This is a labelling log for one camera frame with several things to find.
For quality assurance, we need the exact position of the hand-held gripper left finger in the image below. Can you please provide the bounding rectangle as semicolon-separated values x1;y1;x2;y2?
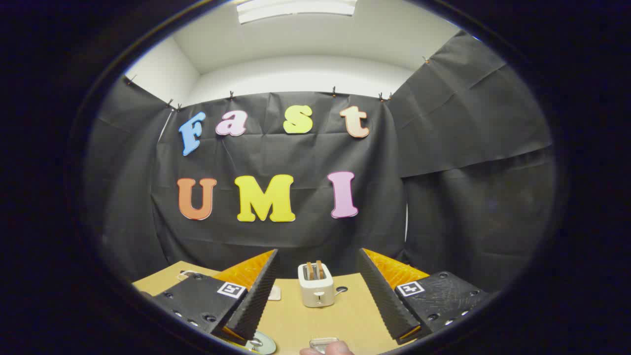
140;249;280;346

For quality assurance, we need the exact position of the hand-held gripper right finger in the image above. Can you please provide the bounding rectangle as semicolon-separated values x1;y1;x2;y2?
356;248;491;346

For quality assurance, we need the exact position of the pale green plate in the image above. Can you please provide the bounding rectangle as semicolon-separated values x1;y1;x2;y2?
245;330;278;355

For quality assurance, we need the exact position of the white toaster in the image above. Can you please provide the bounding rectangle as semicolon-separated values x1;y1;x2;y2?
297;262;335;308

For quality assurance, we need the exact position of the black backdrop cloth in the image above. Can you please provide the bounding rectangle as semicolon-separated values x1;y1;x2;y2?
84;30;558;296

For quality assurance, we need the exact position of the ceiling light panel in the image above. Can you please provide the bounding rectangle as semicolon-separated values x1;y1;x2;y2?
236;0;357;24

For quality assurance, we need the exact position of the white wire drain basket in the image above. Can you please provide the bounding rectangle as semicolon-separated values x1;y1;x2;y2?
309;337;341;354

